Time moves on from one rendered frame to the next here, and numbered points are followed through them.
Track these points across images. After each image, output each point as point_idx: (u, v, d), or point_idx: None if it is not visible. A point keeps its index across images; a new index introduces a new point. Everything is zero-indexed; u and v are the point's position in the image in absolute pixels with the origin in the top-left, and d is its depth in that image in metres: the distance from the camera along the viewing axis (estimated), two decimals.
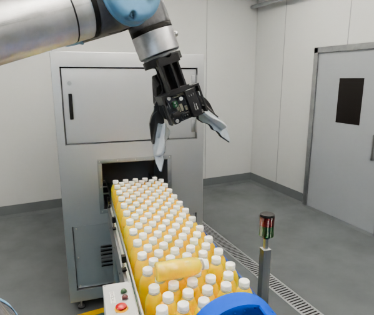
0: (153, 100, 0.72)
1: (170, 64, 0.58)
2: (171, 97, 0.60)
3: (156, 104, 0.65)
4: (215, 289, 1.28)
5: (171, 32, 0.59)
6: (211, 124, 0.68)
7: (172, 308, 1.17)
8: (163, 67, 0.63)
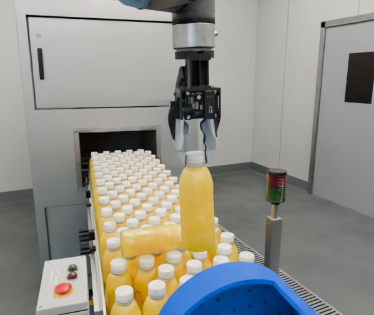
0: (175, 90, 0.72)
1: (200, 61, 0.57)
2: (190, 92, 0.60)
3: (174, 95, 0.65)
4: (206, 267, 0.91)
5: (211, 31, 0.59)
6: (206, 137, 0.67)
7: (201, 174, 0.67)
8: (193, 61, 0.63)
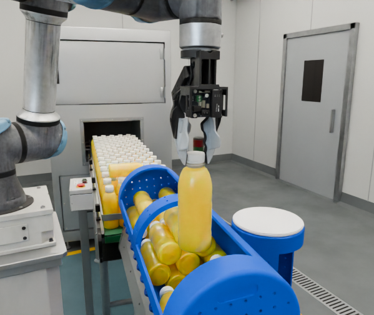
0: (173, 90, 0.72)
1: (209, 60, 0.58)
2: (197, 90, 0.61)
3: (178, 94, 0.65)
4: None
5: (219, 32, 0.60)
6: (208, 137, 0.68)
7: (202, 174, 0.67)
8: None
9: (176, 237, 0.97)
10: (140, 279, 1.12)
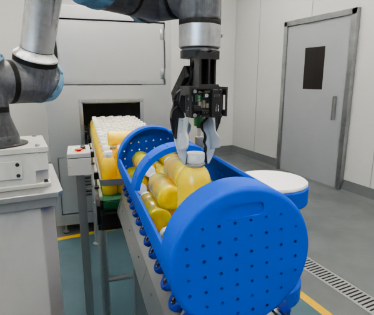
0: (173, 90, 0.72)
1: (209, 60, 0.58)
2: (197, 90, 0.61)
3: (178, 94, 0.65)
4: None
5: (218, 32, 0.60)
6: (207, 137, 0.68)
7: (201, 174, 0.67)
8: None
9: (177, 180, 0.93)
10: (139, 232, 1.08)
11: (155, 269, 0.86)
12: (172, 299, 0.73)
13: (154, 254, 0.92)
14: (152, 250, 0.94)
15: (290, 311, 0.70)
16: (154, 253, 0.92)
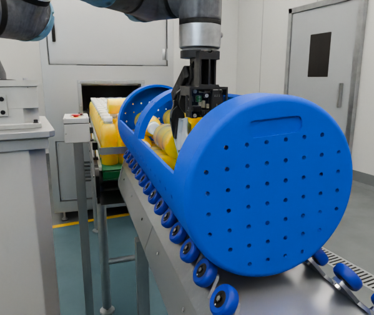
0: (173, 90, 0.72)
1: (209, 60, 0.58)
2: (197, 90, 0.61)
3: (178, 94, 0.65)
4: None
5: (218, 32, 0.60)
6: None
7: None
8: None
9: None
10: (143, 190, 0.96)
11: (163, 222, 0.74)
12: (184, 248, 0.61)
13: (160, 209, 0.80)
14: (158, 205, 0.81)
15: (328, 261, 0.58)
16: (160, 208, 0.80)
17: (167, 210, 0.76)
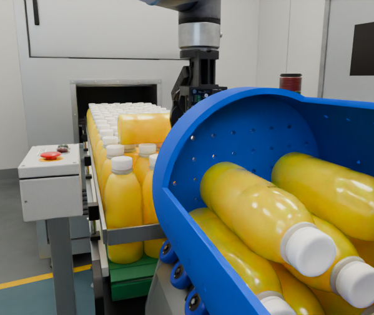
0: (173, 90, 0.72)
1: (208, 60, 0.58)
2: (196, 90, 0.61)
3: (177, 94, 0.65)
4: None
5: (218, 31, 0.60)
6: None
7: None
8: None
9: None
10: None
11: None
12: None
13: None
14: None
15: None
16: None
17: None
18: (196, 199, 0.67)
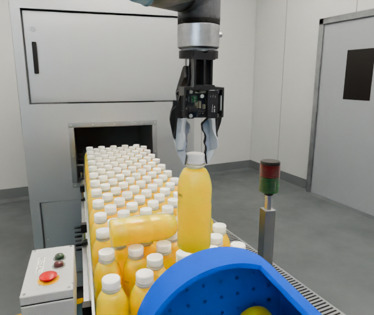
0: (177, 90, 0.72)
1: (204, 60, 0.58)
2: (193, 91, 0.60)
3: (177, 94, 0.65)
4: None
5: (216, 31, 0.59)
6: (207, 137, 0.67)
7: None
8: (197, 61, 0.63)
9: None
10: None
11: None
12: None
13: None
14: None
15: None
16: None
17: None
18: (194, 199, 0.67)
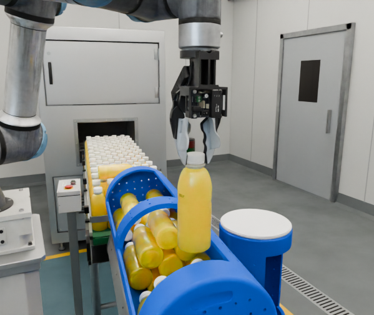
0: (173, 90, 0.72)
1: (208, 60, 0.58)
2: (197, 91, 0.60)
3: (177, 94, 0.65)
4: None
5: (218, 32, 0.60)
6: (207, 137, 0.68)
7: None
8: None
9: (158, 241, 0.96)
10: None
11: None
12: None
13: None
14: None
15: None
16: None
17: None
18: (196, 199, 0.67)
